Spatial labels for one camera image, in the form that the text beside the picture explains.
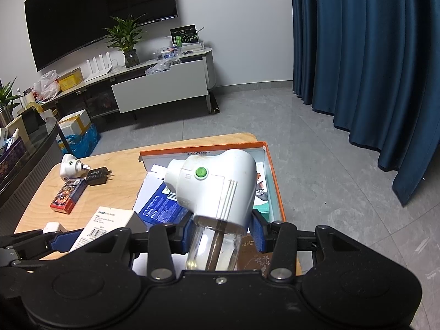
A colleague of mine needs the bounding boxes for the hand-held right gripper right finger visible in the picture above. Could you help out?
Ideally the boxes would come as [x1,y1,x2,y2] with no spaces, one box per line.
[249,211,375,281]

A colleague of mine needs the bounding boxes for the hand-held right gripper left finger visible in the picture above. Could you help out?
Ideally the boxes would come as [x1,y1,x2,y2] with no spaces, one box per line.
[69,214,194,281]

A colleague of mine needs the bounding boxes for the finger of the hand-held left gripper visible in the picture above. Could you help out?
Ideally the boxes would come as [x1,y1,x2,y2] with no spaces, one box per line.
[0,230,84,253]

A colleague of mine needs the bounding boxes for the brown cosmetic tube white cap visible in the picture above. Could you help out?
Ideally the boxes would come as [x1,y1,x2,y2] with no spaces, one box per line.
[236,234,276,272]

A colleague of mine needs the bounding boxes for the green bandage box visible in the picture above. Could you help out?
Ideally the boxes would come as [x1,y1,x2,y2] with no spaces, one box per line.
[254,171,273,221]

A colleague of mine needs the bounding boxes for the blue plastic box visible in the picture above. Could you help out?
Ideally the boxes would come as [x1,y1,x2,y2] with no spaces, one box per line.
[133,174,193,229]

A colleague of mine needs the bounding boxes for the white adapter box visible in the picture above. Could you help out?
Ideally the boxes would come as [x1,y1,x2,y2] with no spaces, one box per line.
[70,208,137,253]

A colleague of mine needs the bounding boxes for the red playing card box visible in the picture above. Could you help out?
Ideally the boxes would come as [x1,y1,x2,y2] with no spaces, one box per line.
[50,178,88,213]

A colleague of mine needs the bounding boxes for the white repellent heater with bottle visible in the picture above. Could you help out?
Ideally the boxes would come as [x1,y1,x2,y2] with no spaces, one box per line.
[164,148,258,271]

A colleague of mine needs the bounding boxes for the black charger plug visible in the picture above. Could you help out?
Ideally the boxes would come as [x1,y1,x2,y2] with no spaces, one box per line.
[85,167,113,186]

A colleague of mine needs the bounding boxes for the white plug-in repellent heater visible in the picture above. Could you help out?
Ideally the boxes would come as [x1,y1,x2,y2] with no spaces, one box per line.
[60,153,90,181]

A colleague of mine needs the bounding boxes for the orange-rimmed white cardboard box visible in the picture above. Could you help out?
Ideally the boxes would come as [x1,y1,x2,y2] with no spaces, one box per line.
[139,141,287,272]

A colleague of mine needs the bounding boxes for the round dark glass table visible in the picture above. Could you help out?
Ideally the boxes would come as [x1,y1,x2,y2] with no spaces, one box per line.
[0,117,71,236]

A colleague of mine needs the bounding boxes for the blue plastic bag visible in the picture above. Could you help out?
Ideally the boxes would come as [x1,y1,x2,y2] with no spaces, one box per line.
[59,124,101,159]

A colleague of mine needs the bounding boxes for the black stand box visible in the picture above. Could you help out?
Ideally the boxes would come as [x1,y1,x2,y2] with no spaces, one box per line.
[21,107,46,135]

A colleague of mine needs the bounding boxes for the white cabinet drawer front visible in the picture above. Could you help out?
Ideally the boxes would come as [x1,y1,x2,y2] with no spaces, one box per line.
[111,57,210,114]

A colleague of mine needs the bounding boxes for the white plastic bag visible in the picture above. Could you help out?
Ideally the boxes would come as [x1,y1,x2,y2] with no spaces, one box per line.
[32,70,62,101]

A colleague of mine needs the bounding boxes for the leafy plant in steel pot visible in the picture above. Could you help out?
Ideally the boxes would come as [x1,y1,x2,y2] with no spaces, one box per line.
[0,77,22,128]

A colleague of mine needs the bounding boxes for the yellow box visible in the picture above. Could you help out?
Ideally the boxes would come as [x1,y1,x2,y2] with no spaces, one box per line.
[57,68,85,92]

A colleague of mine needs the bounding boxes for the television cabinet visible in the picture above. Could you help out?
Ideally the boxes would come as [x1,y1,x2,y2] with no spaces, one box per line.
[34,46,216,121]

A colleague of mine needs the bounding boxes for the clear plastic bag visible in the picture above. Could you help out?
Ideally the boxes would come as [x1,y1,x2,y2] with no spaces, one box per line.
[145,61,181,75]

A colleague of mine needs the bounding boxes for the white router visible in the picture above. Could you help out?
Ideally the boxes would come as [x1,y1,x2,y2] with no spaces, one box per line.
[84,51,117,82]

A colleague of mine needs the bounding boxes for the pile of small packets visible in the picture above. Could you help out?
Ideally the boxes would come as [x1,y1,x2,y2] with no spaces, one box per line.
[153,41,205,59]

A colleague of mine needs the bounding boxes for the potted plant in glass vase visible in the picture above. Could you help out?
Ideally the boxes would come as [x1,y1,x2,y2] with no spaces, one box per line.
[105,14,147,68]

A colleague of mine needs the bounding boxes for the black and green box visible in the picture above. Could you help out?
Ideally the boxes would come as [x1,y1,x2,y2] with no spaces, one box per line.
[170,24,200,47]

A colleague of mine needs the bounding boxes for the blue curtain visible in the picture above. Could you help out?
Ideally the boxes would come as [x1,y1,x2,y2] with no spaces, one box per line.
[290,0,440,207]

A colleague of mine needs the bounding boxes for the black television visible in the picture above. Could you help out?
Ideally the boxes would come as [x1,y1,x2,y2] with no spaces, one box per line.
[24,0,178,72]

